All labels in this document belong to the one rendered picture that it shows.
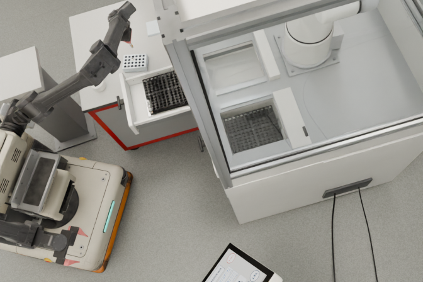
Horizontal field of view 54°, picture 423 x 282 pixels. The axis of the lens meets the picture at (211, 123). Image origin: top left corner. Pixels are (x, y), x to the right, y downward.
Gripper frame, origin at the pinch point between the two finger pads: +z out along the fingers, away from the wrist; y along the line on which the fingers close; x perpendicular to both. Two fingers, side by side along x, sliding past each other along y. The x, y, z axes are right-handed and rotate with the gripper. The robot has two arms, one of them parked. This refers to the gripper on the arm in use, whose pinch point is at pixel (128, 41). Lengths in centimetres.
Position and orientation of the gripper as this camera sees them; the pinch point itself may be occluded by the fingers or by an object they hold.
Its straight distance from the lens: 204.9
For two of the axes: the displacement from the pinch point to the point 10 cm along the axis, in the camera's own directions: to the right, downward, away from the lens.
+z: 1.5, 3.5, 9.3
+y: 0.1, -9.4, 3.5
